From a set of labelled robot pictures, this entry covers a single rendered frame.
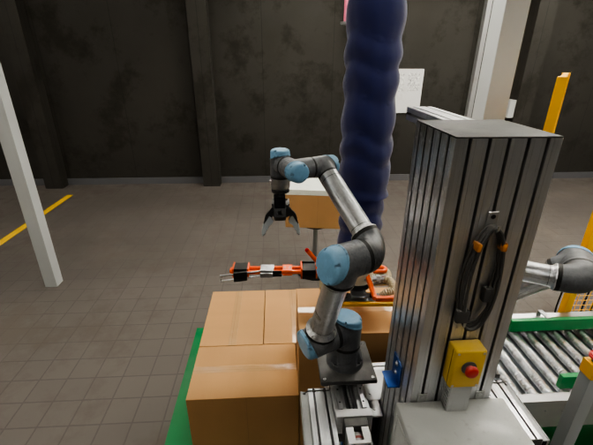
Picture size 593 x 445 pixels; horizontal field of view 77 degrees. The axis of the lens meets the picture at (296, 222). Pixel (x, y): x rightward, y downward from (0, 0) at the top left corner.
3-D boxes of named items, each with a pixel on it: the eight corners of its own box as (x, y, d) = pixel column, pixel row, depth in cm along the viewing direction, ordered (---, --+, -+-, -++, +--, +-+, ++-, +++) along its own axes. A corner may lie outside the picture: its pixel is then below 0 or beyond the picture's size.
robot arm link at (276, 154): (275, 152, 135) (266, 147, 142) (276, 182, 139) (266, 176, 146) (295, 150, 138) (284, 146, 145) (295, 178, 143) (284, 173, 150)
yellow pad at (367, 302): (388, 295, 196) (389, 286, 194) (394, 306, 187) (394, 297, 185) (324, 295, 196) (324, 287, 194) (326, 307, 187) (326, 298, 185)
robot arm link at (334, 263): (339, 355, 146) (379, 255, 112) (306, 369, 140) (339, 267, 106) (323, 330, 154) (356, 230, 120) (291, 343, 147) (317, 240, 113)
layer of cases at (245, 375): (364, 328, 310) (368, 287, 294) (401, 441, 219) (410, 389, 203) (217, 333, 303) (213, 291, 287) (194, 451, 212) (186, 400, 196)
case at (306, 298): (390, 340, 239) (397, 287, 223) (409, 391, 202) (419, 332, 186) (296, 342, 237) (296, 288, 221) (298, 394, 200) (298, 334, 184)
